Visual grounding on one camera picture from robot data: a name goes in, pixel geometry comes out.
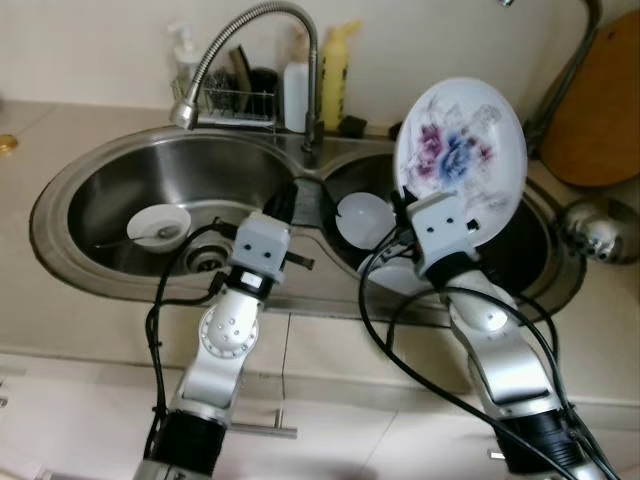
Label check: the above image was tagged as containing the steel gooseneck faucet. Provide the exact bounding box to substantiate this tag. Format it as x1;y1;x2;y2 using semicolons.
169;0;324;159

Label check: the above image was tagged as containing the small black block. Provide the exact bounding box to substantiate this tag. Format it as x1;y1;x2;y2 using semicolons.
340;115;369;139

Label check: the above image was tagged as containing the plain white bottle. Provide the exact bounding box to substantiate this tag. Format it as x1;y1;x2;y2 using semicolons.
282;35;312;132

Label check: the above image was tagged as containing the plain white plate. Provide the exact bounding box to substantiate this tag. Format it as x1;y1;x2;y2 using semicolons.
362;255;433;298

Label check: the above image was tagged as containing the metal spoon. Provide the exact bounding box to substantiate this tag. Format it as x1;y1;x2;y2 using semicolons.
94;226;179;253

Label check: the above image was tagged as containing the clear soap dispenser bottle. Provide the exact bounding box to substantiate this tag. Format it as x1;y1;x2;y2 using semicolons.
164;21;202;103

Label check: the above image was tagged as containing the yellow detergent bottle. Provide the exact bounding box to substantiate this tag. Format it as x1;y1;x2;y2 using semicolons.
319;19;364;132

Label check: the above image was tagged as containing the wire sink caddy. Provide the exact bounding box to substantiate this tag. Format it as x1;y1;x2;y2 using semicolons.
203;60;282;128

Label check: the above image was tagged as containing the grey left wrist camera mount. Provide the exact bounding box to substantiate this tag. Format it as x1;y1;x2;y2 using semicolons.
231;212;294;278

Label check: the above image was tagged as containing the plain white bowl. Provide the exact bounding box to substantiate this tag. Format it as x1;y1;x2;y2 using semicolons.
334;192;400;252

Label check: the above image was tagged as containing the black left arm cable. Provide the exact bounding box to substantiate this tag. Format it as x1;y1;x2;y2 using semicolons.
144;222;239;461

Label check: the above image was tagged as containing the black cup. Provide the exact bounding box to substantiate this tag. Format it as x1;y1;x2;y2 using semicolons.
250;67;282;98

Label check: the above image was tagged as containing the dark curved tap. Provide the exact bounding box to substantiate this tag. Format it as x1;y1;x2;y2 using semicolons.
498;0;605;156

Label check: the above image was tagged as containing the black loose-ended cable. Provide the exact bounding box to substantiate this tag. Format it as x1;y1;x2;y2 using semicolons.
382;288;591;431

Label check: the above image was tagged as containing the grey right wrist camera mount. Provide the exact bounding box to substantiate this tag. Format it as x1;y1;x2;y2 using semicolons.
409;193;483;278

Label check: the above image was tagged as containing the small white bowl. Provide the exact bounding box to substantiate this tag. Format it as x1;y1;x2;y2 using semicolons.
127;204;194;252

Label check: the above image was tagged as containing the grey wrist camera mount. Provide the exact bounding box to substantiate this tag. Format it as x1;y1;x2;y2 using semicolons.
231;212;294;278
409;193;483;278

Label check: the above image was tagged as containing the stainless steel double sink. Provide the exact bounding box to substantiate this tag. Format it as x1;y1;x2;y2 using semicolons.
29;124;588;327

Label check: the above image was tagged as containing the white floral print plate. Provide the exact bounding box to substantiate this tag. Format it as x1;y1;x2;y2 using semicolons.
392;76;524;247

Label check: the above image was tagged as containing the round wooden cutting board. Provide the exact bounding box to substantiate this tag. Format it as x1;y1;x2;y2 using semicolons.
539;8;640;189

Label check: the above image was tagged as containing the cream kitchen cabinet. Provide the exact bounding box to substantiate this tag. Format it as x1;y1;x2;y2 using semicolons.
0;305;640;480

